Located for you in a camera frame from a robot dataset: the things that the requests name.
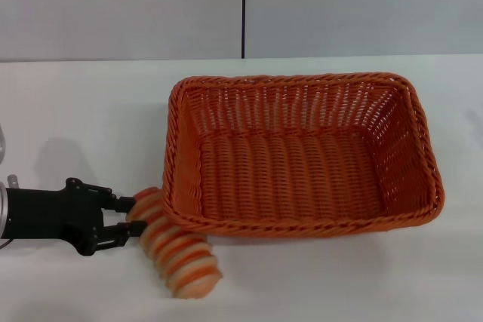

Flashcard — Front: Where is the orange woven plastic basket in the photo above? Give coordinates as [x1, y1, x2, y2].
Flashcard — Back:
[161, 72, 447, 240]

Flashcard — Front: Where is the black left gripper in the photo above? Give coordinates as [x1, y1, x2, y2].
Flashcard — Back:
[6, 177, 146, 257]

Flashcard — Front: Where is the orange striped toy bread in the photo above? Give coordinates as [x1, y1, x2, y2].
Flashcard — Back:
[126, 186, 224, 290]

